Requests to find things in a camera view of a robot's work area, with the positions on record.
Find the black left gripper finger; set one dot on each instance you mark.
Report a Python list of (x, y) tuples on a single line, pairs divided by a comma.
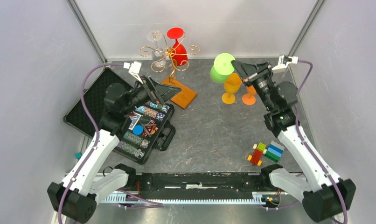
[(149, 84), (164, 93)]

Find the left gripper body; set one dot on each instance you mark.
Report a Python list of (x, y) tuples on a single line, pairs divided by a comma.
[(139, 96)]

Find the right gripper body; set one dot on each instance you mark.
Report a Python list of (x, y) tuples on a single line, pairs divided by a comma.
[(263, 85)]

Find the yellow wine glass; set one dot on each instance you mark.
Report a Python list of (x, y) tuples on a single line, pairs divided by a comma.
[(231, 86)]

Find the green wine glass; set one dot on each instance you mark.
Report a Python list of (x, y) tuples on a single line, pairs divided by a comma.
[(222, 68)]

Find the orange wine glass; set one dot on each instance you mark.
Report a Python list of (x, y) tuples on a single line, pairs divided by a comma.
[(249, 98)]

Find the red wine glass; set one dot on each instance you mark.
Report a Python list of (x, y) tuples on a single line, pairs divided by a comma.
[(179, 53)]

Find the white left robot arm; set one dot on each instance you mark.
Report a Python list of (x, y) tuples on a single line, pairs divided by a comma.
[(78, 195)]

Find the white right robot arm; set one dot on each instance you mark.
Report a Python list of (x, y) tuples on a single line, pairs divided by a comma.
[(322, 192)]

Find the black poker chip case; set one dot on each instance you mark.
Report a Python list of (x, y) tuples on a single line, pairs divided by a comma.
[(150, 123)]

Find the blue white toy block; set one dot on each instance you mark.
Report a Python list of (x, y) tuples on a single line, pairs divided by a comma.
[(274, 151)]

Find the red toy brick car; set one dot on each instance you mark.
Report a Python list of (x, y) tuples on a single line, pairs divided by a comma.
[(259, 150)]

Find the small teal object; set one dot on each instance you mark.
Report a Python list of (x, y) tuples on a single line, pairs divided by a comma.
[(78, 155)]

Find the gold wire glass rack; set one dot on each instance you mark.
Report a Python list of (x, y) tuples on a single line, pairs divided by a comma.
[(169, 52)]

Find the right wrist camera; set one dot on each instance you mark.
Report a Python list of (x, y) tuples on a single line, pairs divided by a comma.
[(284, 62)]

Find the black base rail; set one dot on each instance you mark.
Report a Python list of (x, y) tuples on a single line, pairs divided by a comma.
[(197, 188)]

